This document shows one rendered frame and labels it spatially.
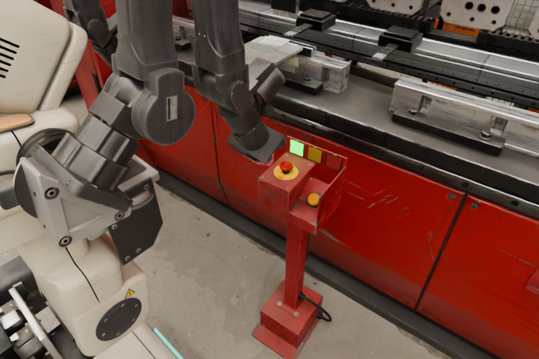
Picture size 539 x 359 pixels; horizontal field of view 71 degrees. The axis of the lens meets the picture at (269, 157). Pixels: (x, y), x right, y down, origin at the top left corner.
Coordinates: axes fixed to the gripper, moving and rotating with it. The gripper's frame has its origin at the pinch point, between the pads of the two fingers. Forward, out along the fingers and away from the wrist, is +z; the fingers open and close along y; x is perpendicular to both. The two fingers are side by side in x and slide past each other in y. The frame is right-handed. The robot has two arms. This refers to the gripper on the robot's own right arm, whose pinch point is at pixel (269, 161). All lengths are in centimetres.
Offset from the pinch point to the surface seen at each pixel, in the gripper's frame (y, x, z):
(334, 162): 1.2, -17.8, 29.7
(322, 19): 40, -68, 32
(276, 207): 8.9, 1.9, 32.5
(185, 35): 93, -40, 31
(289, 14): 40, -53, 16
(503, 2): -21, -61, 4
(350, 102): 11, -41, 35
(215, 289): 40, 37, 93
